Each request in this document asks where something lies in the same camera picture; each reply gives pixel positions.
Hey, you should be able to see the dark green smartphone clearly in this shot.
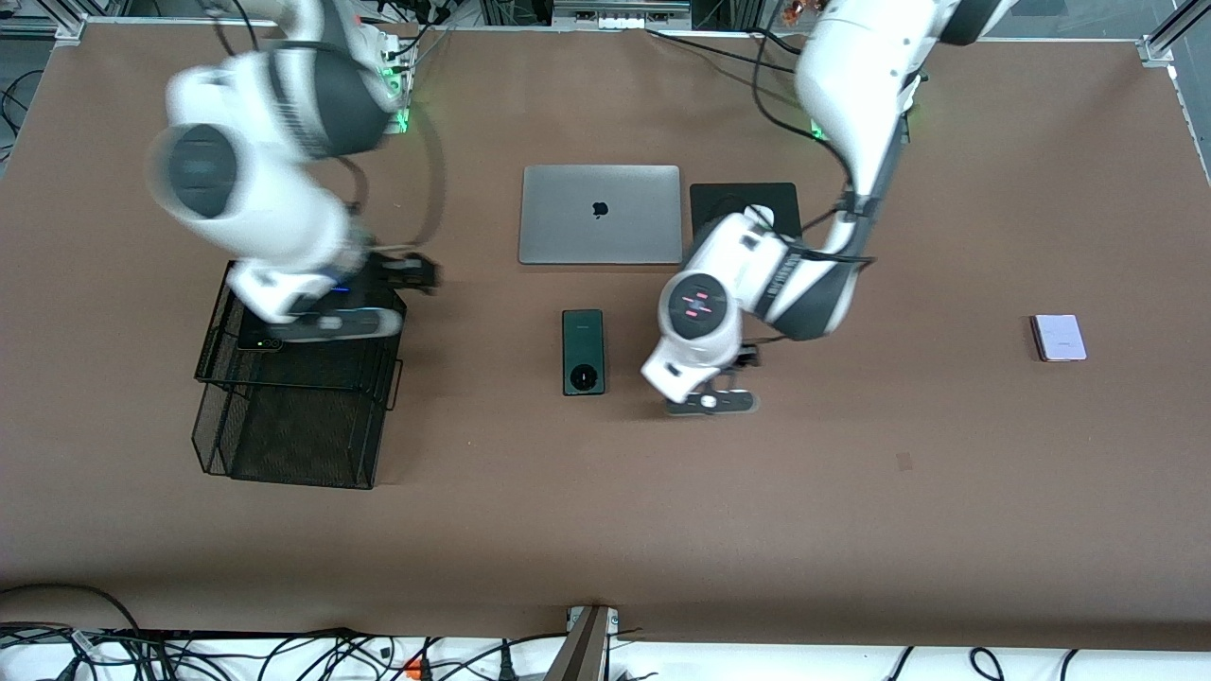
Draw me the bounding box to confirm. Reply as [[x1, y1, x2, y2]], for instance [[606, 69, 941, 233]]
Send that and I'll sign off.
[[562, 309, 606, 396]]

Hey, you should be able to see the pale pink phone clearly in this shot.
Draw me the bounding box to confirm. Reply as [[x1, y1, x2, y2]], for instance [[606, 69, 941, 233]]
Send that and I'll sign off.
[[1030, 314, 1088, 363]]

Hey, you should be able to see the black mesh two-tier tray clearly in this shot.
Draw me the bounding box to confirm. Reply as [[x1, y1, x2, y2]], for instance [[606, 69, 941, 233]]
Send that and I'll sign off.
[[192, 260, 408, 491]]

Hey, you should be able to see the silver closed laptop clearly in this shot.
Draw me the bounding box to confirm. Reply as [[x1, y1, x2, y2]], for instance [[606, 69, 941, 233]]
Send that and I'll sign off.
[[518, 165, 683, 266]]

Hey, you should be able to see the black mouse pad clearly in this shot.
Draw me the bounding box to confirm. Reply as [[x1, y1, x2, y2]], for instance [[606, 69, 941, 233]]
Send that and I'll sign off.
[[689, 182, 803, 261]]

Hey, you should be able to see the white power strip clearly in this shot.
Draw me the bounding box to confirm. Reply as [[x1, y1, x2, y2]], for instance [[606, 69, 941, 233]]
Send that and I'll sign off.
[[553, 0, 692, 29]]

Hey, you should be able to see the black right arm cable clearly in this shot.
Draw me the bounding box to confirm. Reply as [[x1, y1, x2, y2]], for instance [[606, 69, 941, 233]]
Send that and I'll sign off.
[[342, 95, 448, 254]]

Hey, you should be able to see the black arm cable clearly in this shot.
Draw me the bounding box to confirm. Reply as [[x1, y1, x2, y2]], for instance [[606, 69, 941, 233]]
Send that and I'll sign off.
[[705, 36, 881, 268], [342, 95, 448, 254]]

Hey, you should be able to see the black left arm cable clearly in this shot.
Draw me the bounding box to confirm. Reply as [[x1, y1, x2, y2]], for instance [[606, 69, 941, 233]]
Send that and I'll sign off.
[[705, 36, 881, 268]]

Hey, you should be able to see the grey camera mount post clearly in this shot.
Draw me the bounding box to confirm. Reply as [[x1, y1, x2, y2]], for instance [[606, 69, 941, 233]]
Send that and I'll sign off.
[[544, 605, 621, 681]]

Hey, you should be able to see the black table cable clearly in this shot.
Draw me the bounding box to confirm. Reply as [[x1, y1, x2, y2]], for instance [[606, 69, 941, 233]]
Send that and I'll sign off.
[[646, 28, 800, 73]]

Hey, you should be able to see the black looped floor cable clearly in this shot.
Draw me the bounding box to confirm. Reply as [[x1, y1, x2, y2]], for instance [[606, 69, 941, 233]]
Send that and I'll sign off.
[[0, 583, 143, 635]]

